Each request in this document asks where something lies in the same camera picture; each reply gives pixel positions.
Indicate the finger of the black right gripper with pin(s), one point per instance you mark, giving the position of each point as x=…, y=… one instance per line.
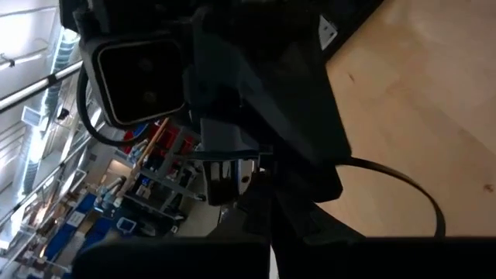
x=224, y=139
x=302, y=128

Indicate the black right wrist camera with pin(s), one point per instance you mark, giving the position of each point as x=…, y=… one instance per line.
x=135, y=81

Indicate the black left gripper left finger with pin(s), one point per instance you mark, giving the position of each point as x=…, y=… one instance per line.
x=174, y=259

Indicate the blue bin shelf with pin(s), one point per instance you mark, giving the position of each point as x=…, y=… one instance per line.
x=62, y=236

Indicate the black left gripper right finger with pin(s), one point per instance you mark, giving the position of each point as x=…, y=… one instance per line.
x=387, y=259

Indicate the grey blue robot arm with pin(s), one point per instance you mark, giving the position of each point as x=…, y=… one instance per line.
x=110, y=188

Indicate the red storage bins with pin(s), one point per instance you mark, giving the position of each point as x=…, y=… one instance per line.
x=170, y=137

